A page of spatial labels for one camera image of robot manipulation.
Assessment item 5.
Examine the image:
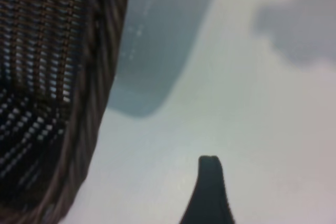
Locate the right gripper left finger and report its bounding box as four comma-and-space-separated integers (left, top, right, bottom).
180, 155, 208, 224

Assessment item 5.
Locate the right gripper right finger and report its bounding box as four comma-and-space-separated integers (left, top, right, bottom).
207, 155, 236, 224

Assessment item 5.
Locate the dark brown wicker basket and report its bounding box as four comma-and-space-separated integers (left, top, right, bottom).
0, 0, 132, 224

